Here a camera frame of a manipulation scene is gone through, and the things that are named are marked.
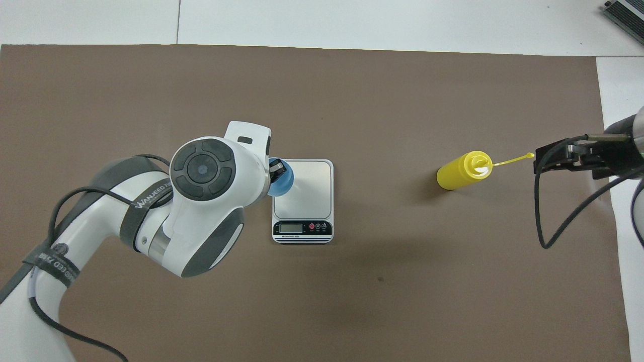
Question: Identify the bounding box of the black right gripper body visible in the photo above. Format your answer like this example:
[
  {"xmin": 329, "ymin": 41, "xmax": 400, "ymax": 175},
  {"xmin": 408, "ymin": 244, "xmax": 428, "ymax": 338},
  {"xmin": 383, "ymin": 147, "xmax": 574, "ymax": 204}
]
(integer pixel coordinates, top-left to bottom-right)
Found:
[{"xmin": 571, "ymin": 115, "xmax": 643, "ymax": 180}]

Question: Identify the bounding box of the light blue plastic cup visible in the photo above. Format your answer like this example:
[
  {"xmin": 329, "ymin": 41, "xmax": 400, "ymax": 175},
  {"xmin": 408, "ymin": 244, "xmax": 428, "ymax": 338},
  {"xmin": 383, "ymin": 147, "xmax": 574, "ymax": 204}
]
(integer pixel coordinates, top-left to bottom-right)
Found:
[{"xmin": 267, "ymin": 157, "xmax": 295, "ymax": 197}]

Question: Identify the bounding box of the yellow squeeze bottle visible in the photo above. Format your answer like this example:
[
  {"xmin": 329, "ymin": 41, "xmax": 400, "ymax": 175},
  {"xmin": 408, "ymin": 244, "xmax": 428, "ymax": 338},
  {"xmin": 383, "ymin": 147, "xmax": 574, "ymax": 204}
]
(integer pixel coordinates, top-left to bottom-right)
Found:
[{"xmin": 436, "ymin": 151, "xmax": 535, "ymax": 191}]

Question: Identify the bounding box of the digital kitchen scale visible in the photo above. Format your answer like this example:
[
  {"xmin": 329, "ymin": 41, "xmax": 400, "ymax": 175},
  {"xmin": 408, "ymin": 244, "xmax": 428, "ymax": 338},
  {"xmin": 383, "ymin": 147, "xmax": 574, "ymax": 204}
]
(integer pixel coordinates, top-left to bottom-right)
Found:
[{"xmin": 272, "ymin": 159, "xmax": 334, "ymax": 244}]

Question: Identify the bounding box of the grey ribbed metal device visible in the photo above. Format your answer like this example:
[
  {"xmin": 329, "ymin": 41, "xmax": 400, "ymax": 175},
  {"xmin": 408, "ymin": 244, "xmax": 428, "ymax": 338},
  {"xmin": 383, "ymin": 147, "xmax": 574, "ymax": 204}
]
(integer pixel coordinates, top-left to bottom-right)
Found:
[{"xmin": 604, "ymin": 0, "xmax": 644, "ymax": 47}]

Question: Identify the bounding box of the brown table mat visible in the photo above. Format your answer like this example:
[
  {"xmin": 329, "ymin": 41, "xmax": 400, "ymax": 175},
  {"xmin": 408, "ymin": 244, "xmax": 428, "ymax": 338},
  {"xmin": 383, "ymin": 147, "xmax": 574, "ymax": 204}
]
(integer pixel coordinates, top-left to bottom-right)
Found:
[{"xmin": 0, "ymin": 44, "xmax": 632, "ymax": 362}]

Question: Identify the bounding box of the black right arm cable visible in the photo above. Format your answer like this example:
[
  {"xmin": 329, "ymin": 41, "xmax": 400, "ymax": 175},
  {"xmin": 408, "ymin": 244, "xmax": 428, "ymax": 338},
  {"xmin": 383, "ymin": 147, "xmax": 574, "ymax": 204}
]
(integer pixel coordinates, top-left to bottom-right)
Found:
[{"xmin": 534, "ymin": 134, "xmax": 644, "ymax": 250}]

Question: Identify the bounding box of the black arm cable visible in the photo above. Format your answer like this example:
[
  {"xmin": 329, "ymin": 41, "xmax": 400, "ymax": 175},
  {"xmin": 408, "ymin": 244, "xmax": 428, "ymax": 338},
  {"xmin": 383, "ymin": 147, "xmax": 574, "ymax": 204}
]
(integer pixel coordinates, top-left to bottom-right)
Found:
[
  {"xmin": 28, "ymin": 153, "xmax": 174, "ymax": 362},
  {"xmin": 534, "ymin": 134, "xmax": 644, "ymax": 250}
]

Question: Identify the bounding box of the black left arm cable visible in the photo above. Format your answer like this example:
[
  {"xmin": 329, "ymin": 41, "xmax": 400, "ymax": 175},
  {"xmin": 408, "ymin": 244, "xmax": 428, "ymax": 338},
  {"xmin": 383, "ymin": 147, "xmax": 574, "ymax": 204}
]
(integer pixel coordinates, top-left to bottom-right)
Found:
[{"xmin": 28, "ymin": 153, "xmax": 174, "ymax": 362}]

